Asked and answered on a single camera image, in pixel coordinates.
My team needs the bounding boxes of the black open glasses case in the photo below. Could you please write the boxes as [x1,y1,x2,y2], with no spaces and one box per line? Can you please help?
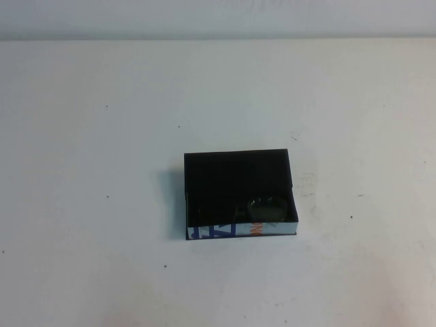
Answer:
[183,152,300,239]

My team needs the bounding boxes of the dark framed glasses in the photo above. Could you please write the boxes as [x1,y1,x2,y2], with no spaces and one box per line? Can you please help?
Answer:
[197,196,289,224]

